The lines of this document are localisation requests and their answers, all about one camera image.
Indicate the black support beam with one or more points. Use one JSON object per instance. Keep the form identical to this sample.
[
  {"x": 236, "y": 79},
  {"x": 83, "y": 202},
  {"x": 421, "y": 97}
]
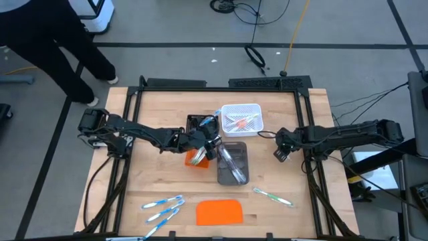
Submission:
[{"x": 384, "y": 156}]

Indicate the grey cabinet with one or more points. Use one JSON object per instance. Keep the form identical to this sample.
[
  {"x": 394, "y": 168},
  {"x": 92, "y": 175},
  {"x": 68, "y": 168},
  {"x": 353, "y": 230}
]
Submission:
[{"x": 419, "y": 110}]

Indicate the grey flat floor bar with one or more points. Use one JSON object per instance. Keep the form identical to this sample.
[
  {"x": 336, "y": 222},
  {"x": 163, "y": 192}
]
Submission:
[{"x": 16, "y": 79}]

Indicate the black wheeled base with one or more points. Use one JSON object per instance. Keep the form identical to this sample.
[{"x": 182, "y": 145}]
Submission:
[{"x": 5, "y": 112}]

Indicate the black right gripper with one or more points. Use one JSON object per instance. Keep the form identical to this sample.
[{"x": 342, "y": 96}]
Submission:
[{"x": 289, "y": 139}]

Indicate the white perforated plastic basket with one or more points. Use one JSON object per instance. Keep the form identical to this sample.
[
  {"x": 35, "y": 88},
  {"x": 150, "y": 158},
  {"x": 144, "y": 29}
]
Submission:
[{"x": 227, "y": 132}]

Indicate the smoky grey translucent bin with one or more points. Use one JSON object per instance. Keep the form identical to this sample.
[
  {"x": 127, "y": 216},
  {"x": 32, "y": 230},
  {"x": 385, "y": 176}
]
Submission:
[{"x": 222, "y": 177}]

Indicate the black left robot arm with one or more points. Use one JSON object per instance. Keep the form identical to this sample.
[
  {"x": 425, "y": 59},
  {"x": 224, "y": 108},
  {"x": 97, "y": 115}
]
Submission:
[{"x": 140, "y": 129}]

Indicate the orange slotted plastic basket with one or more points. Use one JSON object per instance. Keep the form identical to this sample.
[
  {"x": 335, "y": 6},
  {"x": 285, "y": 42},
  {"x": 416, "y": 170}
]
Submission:
[{"x": 204, "y": 164}]

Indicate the orange toothbrush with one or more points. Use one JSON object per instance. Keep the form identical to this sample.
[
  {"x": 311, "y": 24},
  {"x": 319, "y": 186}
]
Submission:
[
  {"x": 241, "y": 124},
  {"x": 252, "y": 118},
  {"x": 234, "y": 118}
]

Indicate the orange mat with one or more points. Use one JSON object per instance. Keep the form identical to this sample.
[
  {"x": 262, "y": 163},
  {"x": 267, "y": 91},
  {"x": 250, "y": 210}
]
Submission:
[{"x": 219, "y": 212}]

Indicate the black round clamp knob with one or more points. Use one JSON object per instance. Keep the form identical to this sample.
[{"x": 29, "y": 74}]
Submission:
[{"x": 283, "y": 73}]

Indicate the blue toothbrush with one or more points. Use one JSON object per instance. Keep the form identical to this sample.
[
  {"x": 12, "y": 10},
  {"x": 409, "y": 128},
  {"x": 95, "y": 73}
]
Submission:
[
  {"x": 214, "y": 115},
  {"x": 164, "y": 211},
  {"x": 160, "y": 201},
  {"x": 162, "y": 223},
  {"x": 205, "y": 122}
]

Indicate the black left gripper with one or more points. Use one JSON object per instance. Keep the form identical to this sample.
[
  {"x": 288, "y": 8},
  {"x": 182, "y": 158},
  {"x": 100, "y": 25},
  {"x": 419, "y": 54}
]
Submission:
[{"x": 192, "y": 140}]

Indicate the black perforated panel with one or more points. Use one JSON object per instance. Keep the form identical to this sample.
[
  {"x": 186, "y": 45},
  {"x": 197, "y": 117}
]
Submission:
[{"x": 267, "y": 82}]

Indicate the black aluminium table frame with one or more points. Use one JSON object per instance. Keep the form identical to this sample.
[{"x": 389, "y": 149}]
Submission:
[{"x": 217, "y": 89}]

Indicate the grey cart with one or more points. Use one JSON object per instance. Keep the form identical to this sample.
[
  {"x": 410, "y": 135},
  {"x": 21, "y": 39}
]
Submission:
[{"x": 414, "y": 207}]

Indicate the person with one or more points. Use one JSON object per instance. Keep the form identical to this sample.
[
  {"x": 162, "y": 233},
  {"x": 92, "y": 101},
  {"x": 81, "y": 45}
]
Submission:
[{"x": 40, "y": 33}]

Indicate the black perforated plastic basket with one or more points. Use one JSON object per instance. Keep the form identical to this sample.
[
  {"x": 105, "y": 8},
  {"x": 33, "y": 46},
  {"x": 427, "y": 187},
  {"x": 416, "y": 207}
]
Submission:
[{"x": 192, "y": 120}]

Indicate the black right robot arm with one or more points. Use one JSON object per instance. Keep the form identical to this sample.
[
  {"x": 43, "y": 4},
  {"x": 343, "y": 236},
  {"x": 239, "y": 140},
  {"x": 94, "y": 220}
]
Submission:
[{"x": 351, "y": 135}]

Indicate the purple toothbrush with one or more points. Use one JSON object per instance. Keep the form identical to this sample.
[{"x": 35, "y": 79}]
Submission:
[
  {"x": 239, "y": 175},
  {"x": 229, "y": 160}
]

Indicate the white box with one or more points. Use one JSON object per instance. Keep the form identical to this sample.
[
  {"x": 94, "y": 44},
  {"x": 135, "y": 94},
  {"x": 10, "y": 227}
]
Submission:
[{"x": 378, "y": 177}]

